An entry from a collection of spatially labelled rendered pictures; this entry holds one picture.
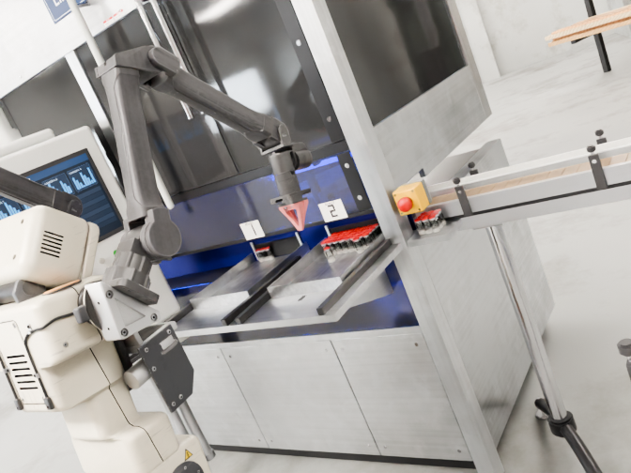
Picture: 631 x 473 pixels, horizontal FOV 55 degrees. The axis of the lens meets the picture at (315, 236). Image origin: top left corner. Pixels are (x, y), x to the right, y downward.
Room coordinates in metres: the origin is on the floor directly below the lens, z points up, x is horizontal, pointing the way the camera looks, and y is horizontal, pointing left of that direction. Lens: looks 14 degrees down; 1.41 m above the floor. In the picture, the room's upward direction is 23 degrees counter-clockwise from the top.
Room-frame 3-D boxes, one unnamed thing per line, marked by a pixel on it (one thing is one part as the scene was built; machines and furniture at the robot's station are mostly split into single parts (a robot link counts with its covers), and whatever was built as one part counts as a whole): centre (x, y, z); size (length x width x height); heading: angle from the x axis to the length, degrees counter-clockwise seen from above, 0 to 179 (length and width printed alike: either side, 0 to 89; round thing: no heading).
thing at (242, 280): (1.92, 0.24, 0.90); 0.34 x 0.26 x 0.04; 141
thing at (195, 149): (2.13, 0.33, 1.51); 0.47 x 0.01 x 0.59; 51
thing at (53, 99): (2.46, 0.75, 1.51); 0.49 x 0.01 x 0.59; 51
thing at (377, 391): (2.69, 0.26, 0.44); 2.06 x 1.00 x 0.88; 51
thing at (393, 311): (2.32, 0.59, 0.73); 1.98 x 0.01 x 0.25; 51
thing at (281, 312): (1.76, 0.15, 0.87); 0.70 x 0.48 x 0.02; 51
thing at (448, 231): (1.67, -0.33, 0.87); 0.14 x 0.13 x 0.02; 141
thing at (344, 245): (1.78, -0.08, 0.90); 0.18 x 0.02 x 0.05; 51
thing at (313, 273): (1.71, -0.02, 0.90); 0.34 x 0.26 x 0.04; 141
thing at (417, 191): (1.65, -0.29, 1.00); 0.08 x 0.07 x 0.07; 141
